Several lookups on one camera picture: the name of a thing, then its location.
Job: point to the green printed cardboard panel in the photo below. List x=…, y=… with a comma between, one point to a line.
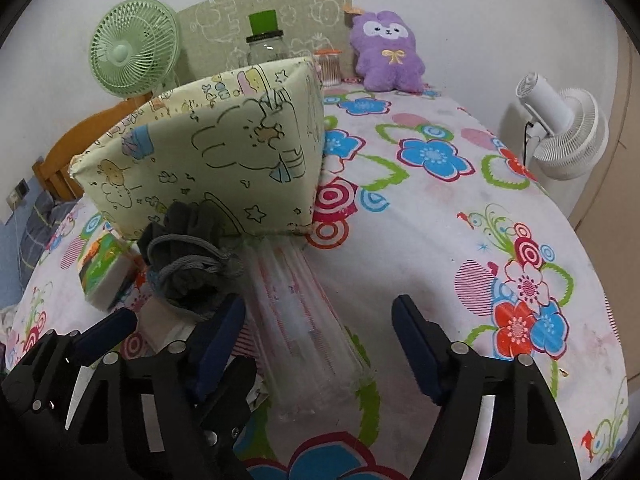
x=225, y=25

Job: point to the small jar with orange lid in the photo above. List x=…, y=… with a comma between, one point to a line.
x=330, y=70

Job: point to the purple plush bunny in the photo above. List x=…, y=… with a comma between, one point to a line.
x=387, y=60

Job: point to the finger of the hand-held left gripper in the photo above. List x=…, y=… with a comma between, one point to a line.
x=107, y=332
x=230, y=400

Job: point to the wall socket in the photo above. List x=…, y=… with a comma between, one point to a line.
x=20, y=190

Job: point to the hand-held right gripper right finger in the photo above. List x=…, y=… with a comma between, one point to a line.
x=415, y=345

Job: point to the glass jar with green lid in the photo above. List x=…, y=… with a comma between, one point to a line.
x=265, y=50

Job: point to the green desk fan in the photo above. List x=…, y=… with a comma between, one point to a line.
x=125, y=50

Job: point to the cartoon printed fabric storage box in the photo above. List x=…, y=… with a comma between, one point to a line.
x=200, y=150

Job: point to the floral tablecloth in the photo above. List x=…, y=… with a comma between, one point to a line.
x=425, y=240

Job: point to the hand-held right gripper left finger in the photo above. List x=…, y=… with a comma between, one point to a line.
x=220, y=340

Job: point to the white standing fan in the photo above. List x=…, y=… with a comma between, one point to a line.
x=570, y=135

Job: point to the wooden bed headboard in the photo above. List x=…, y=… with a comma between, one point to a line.
x=65, y=160

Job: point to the green orange tissue packet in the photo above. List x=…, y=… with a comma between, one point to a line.
x=102, y=265

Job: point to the beige door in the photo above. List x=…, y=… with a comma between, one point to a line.
x=620, y=160

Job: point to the grey plaid pillow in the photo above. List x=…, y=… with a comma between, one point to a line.
x=40, y=230

